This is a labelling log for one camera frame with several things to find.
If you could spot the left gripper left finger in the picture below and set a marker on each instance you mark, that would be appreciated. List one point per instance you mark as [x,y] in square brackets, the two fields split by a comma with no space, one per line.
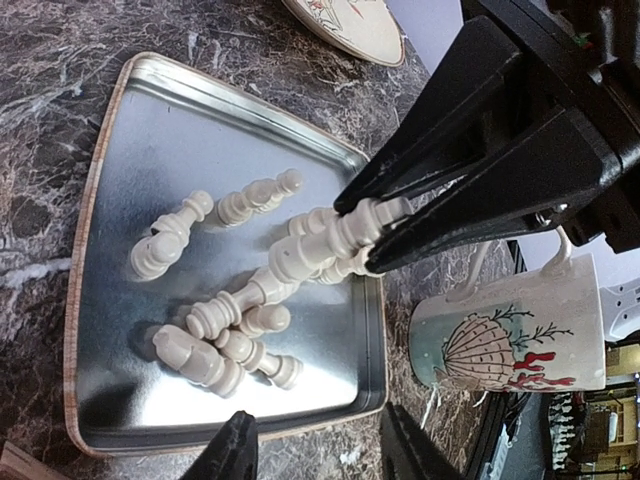
[232,454]

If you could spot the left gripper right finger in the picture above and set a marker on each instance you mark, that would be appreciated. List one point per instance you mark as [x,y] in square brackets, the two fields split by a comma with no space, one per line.
[407,452]

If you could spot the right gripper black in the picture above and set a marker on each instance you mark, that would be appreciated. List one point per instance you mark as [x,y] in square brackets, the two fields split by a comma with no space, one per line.
[588,54]

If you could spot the white pawn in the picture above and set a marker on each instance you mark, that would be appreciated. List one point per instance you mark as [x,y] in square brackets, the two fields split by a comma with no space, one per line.
[282,370]
[207,320]

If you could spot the white chess piece tall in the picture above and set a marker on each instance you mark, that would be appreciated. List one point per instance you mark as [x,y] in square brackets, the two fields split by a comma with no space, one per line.
[295,258]

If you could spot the white chess piece pair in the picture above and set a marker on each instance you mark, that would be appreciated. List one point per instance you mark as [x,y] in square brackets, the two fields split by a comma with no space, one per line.
[259,197]

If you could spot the ceramic mug shell print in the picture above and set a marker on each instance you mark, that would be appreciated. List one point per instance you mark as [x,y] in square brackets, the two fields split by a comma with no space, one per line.
[538,331]

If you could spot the beige decorated ceramic plate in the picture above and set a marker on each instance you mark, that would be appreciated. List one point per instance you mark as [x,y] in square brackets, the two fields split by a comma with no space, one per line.
[364,29]

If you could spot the metal tray wood rim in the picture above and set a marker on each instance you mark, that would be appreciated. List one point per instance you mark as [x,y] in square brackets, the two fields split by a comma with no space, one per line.
[170,130]

